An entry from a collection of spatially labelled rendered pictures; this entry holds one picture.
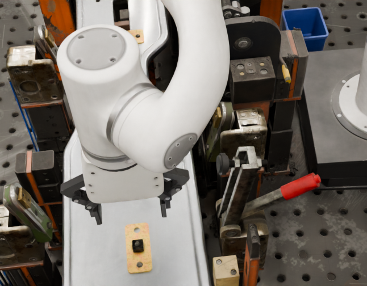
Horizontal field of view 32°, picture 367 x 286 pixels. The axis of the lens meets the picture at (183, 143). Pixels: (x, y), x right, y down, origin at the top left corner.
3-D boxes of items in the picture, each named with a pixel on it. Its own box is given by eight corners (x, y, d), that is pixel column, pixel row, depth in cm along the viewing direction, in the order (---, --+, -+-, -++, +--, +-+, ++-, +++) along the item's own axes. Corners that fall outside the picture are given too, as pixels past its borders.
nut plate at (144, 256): (124, 225, 101) (124, 222, 100) (148, 222, 101) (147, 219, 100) (127, 274, 96) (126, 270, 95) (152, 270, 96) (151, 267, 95)
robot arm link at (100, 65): (169, 130, 73) (115, 89, 77) (162, 49, 63) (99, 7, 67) (116, 175, 70) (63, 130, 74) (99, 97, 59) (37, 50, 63)
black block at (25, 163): (40, 227, 136) (4, 147, 112) (90, 221, 136) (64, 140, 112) (39, 260, 131) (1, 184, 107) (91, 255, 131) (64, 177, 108)
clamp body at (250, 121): (207, 213, 136) (205, 101, 106) (259, 206, 137) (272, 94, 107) (213, 251, 131) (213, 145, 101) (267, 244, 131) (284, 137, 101)
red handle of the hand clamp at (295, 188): (217, 205, 94) (312, 162, 88) (225, 210, 96) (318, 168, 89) (221, 229, 92) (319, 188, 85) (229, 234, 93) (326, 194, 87)
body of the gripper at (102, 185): (155, 110, 78) (162, 162, 87) (73, 120, 78) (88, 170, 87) (161, 160, 73) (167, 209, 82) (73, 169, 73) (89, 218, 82)
